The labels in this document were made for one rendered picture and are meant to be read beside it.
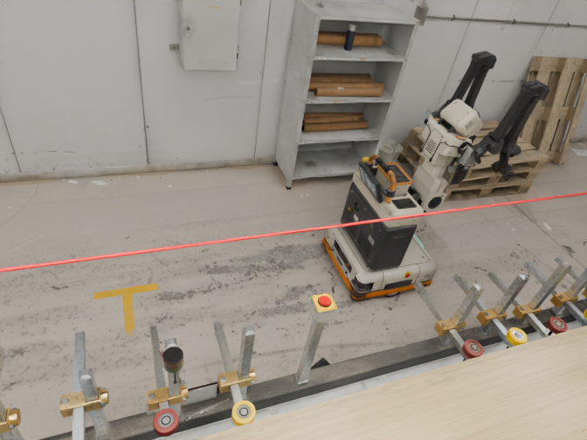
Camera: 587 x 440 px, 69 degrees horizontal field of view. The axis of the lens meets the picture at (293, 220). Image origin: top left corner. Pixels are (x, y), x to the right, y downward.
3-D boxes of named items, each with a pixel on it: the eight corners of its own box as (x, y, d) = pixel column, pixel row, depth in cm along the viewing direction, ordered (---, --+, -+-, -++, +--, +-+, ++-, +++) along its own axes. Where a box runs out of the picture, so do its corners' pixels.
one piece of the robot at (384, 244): (364, 285, 298) (401, 189, 245) (334, 233, 335) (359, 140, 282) (404, 278, 309) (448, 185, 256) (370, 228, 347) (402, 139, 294)
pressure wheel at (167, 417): (154, 426, 146) (151, 410, 139) (177, 420, 149) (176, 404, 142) (156, 450, 141) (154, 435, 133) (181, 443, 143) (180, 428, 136)
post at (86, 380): (100, 438, 157) (78, 368, 126) (111, 436, 158) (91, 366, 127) (101, 448, 154) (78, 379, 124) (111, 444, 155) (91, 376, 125)
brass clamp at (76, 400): (63, 401, 136) (59, 393, 133) (108, 390, 141) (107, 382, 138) (62, 420, 132) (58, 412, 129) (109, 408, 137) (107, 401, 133)
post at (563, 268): (512, 324, 224) (562, 261, 193) (517, 323, 225) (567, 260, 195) (516, 329, 222) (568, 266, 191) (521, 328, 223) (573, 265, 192)
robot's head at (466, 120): (457, 128, 252) (478, 111, 248) (437, 112, 266) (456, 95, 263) (464, 141, 262) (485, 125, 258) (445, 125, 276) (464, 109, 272)
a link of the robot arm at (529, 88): (523, 75, 233) (536, 83, 226) (539, 79, 239) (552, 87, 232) (478, 145, 258) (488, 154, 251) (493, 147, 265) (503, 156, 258)
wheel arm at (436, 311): (411, 287, 212) (415, 281, 209) (417, 285, 213) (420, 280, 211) (466, 363, 182) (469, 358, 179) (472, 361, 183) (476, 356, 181)
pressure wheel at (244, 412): (225, 431, 149) (227, 415, 141) (237, 410, 154) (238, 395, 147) (246, 441, 147) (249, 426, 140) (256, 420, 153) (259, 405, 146)
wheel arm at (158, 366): (148, 331, 171) (148, 325, 168) (157, 329, 172) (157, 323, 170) (162, 438, 141) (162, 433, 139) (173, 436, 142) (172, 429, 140)
